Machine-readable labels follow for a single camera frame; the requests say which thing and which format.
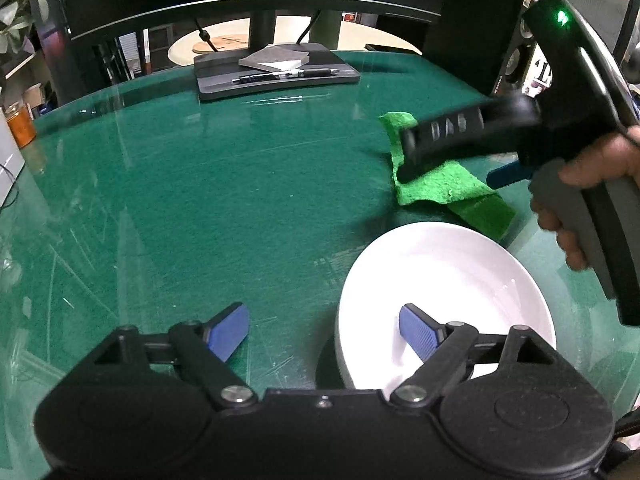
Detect grey monitor stand base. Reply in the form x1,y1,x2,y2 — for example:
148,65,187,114
194,42,362,102

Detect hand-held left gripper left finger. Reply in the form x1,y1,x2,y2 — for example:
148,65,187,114
92,302,260,409

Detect black speaker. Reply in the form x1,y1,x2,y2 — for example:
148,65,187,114
425,0,541,98

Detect white plate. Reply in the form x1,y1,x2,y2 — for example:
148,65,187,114
335,222,557,391

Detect potted plant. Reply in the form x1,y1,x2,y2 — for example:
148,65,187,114
0,0,51,56

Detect green cleaning cloth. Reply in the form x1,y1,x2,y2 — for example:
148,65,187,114
377,111,517,238

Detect orange jar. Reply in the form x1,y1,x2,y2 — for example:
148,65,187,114
2,101,38,148

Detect black monitor cable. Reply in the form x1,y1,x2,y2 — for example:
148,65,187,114
192,15,221,53

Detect round wooden board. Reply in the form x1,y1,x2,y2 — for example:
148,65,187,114
192,33,249,55

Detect black pen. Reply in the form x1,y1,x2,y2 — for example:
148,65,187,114
231,66,341,85

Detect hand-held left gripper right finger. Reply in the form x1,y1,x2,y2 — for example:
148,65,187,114
390,303,561,409

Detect person's right hand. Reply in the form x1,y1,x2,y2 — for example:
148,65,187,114
530,125,640,271

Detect grey notepad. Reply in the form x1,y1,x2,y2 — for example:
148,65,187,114
238,44,308,72

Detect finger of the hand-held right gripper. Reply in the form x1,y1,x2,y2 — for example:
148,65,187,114
486,160,536,191
397,105,490,183

